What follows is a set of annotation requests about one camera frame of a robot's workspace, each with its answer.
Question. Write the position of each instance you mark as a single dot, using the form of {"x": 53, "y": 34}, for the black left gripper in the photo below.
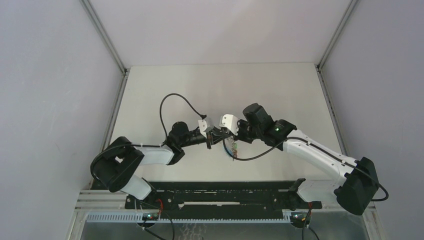
{"x": 217, "y": 134}

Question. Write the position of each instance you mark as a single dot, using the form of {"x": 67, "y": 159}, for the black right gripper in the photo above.
{"x": 240, "y": 136}

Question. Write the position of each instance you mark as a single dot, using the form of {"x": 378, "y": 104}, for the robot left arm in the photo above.
{"x": 115, "y": 166}

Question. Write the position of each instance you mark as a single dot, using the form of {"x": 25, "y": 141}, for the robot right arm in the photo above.
{"x": 353, "y": 183}

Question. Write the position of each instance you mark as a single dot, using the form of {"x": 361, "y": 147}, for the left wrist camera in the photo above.
{"x": 205, "y": 125}

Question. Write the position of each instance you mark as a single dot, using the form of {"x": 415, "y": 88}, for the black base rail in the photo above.
{"x": 223, "y": 200}

